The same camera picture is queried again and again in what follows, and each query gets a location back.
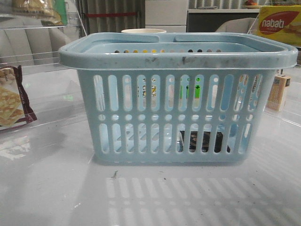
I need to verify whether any packaged bread clear wrapper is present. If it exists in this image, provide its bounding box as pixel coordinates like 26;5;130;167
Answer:
12;0;61;24

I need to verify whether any light blue plastic basket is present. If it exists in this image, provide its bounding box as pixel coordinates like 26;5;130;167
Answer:
58;32;298;164

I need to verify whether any white paper cup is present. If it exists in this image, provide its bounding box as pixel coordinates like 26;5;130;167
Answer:
121;28;166;35

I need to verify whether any white drawer cabinet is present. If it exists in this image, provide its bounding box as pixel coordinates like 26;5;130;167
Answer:
145;0;189;32

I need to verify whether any clear acrylic left shelf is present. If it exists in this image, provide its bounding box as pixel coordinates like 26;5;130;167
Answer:
0;11;86;132

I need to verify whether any clear acrylic shelf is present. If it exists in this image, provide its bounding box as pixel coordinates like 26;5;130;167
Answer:
244;16;301;128
0;11;86;132

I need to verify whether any dark shelf unit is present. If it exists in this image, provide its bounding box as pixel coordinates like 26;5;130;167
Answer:
186;9;259;32

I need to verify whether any beige armchair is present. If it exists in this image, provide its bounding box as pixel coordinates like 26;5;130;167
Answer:
216;18;258;33

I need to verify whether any small beige carton box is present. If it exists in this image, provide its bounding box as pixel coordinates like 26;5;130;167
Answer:
266;74;291;112

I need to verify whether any cracker package brown wrapper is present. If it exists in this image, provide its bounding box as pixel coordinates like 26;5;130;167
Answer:
0;65;37;131

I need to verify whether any green cartoon snack bag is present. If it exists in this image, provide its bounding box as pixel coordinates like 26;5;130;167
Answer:
52;0;68;25

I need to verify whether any clear acrylic right shelf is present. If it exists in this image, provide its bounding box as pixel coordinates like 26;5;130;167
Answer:
244;16;301;128

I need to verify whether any yellow nabati wafer box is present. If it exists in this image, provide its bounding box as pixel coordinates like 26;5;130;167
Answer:
256;5;301;47

